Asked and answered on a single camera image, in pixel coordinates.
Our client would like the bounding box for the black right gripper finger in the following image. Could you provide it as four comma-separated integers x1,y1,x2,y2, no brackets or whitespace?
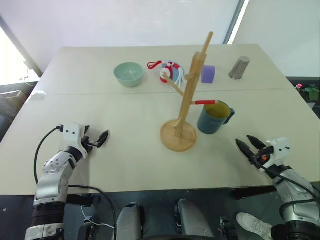
246,135,267,152
235,138,254,161

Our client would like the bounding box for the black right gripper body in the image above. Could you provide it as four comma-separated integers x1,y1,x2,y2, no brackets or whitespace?
249,146,275,171

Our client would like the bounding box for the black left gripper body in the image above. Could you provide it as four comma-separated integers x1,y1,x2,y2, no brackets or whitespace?
80,129,101,152

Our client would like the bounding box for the wooden mug tree stand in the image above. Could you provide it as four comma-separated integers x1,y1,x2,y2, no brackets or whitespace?
159,31,221,153

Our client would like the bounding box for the ribbed silver metal cup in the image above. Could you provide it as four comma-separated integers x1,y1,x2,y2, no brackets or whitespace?
228,55,251,81

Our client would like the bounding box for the blue mug with yellow inside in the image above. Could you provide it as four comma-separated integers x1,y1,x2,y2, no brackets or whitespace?
196,100,236,135

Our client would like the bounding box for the small white plastic object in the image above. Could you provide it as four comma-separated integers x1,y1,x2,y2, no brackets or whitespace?
29,90,47,102

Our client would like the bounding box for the white sneaker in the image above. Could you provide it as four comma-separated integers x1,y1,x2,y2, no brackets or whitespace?
236,212,274,240

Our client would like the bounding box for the pale green bowl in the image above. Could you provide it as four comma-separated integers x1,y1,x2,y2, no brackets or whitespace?
113,62,145,88

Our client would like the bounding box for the green potted plant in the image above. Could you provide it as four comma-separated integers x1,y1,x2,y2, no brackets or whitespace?
301,84,320,103

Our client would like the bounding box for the grey rounded robot leg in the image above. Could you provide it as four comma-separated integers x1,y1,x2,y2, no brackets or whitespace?
173,198,215,240
116,202,146,240

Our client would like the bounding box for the red white tasselled charm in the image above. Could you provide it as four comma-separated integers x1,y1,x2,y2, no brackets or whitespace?
147,59,183,85

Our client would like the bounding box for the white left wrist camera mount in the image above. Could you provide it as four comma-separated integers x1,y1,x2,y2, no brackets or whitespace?
62,122,89,160

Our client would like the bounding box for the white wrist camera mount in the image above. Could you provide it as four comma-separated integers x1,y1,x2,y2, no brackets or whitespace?
62,122,89,160
265,136,292,166

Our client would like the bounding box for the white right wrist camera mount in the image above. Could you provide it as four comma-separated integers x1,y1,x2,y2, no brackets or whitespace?
265,136,292,166

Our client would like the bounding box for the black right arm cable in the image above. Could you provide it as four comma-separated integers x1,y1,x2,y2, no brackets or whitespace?
258,164,320,218

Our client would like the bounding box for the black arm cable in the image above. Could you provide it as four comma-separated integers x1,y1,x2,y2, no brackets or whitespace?
33,126,117,240
258,164,320,218

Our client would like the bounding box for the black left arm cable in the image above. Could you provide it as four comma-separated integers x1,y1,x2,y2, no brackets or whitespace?
33,126,117,240

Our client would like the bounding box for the black under-table bracket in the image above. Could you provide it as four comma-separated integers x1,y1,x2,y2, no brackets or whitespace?
65,193,102,208

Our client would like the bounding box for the thin white cable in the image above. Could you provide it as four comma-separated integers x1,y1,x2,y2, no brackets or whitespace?
81,206,116,229

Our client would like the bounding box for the dark diagonal window frame bar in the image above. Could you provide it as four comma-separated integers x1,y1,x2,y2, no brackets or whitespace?
0,14,44,77

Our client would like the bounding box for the grey window frame post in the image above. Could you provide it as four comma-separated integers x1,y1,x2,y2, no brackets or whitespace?
223,0,248,46

